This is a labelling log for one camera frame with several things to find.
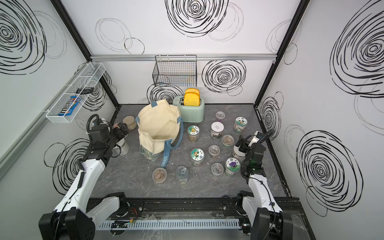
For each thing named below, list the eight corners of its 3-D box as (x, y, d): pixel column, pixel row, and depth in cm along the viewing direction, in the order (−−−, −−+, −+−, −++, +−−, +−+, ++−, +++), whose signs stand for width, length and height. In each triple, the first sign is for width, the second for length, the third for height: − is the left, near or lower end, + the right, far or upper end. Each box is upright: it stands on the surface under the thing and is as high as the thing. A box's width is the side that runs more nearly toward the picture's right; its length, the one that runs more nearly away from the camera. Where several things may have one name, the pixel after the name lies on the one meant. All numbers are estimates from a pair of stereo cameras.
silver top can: (176, 184, 83) (175, 180, 77) (177, 171, 88) (176, 166, 82) (188, 184, 83) (188, 180, 77) (188, 171, 88) (188, 166, 82)
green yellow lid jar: (190, 167, 90) (190, 160, 83) (191, 154, 95) (190, 148, 88) (203, 167, 90) (204, 160, 83) (203, 154, 95) (203, 148, 88)
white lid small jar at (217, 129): (211, 138, 101) (212, 131, 94) (210, 129, 106) (211, 121, 99) (223, 138, 101) (225, 131, 94) (221, 129, 106) (223, 121, 99)
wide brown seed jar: (153, 183, 83) (150, 180, 79) (155, 171, 88) (153, 167, 83) (166, 183, 83) (165, 180, 79) (168, 171, 88) (166, 167, 83)
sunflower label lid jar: (187, 142, 100) (187, 135, 93) (187, 132, 105) (187, 125, 99) (199, 142, 100) (199, 135, 93) (198, 132, 105) (199, 125, 99)
